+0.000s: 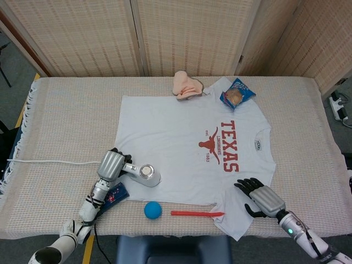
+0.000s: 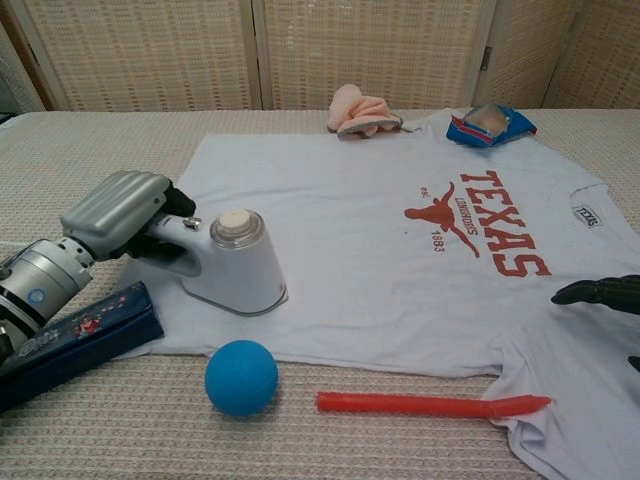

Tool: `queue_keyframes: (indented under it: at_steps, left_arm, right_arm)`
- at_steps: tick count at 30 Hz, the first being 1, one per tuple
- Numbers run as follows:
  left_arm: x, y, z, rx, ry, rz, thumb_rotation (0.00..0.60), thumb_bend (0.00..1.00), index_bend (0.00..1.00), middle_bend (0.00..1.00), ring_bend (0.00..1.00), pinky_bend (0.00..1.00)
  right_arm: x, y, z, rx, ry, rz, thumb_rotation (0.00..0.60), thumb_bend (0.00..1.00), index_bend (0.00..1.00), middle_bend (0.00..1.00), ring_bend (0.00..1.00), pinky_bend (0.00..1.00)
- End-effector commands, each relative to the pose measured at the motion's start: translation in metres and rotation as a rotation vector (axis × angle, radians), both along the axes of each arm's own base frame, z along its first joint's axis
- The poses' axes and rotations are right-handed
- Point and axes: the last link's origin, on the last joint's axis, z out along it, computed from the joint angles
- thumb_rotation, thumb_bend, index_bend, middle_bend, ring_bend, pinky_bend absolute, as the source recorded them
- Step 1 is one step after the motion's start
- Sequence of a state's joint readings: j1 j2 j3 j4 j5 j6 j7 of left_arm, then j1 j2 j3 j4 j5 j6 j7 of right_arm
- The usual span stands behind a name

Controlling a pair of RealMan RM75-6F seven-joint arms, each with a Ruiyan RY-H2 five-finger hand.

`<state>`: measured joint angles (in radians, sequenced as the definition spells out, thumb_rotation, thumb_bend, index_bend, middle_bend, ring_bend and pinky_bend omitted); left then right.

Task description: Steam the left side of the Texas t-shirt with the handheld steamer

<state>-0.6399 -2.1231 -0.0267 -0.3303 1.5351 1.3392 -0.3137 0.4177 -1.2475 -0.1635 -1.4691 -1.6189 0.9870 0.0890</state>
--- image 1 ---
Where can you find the blue snack packet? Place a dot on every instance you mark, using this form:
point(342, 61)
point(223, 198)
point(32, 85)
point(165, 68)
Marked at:
point(242, 88)

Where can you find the blue rubber ball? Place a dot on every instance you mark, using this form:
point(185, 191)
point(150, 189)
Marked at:
point(153, 210)

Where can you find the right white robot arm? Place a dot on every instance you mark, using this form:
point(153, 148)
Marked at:
point(302, 236)

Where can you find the dark blue pencil box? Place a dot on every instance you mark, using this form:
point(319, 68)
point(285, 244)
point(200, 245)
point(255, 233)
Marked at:
point(116, 193)

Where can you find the white power strip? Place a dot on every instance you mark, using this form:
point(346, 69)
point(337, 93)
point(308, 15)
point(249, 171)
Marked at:
point(338, 105)

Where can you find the white Texas print T-shirt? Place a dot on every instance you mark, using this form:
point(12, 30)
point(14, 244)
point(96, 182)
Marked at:
point(178, 148)

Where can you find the beige woven tablecloth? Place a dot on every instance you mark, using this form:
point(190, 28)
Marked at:
point(68, 110)

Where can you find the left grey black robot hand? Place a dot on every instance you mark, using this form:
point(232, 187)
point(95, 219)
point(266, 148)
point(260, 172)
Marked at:
point(110, 165)

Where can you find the red candle stick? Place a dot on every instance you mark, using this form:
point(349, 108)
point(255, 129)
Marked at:
point(189, 213)

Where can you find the peach folded towel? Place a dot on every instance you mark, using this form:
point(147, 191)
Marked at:
point(184, 86)

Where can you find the white steam iron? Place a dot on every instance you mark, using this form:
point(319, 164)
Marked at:
point(148, 176)

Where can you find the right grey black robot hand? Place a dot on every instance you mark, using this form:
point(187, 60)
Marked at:
point(268, 200)

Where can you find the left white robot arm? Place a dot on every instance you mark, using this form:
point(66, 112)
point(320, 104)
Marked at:
point(88, 209)

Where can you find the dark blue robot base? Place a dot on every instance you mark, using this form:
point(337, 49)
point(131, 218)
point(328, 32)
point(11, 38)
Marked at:
point(173, 250)

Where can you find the woven wooden folding screen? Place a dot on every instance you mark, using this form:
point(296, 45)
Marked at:
point(178, 35)

